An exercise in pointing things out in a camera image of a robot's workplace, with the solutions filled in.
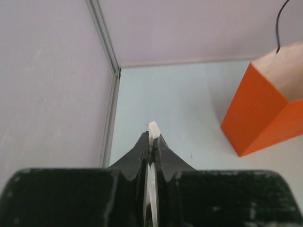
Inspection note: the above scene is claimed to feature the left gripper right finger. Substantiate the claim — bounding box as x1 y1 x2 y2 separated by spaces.
153 137 301 227

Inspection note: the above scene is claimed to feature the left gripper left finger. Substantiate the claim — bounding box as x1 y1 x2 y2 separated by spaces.
0 132 149 227

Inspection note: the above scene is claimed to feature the white straw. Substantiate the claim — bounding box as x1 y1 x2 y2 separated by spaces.
147 121 160 227

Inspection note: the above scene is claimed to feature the orange paper bag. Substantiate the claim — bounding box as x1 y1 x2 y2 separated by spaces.
221 11 303 157

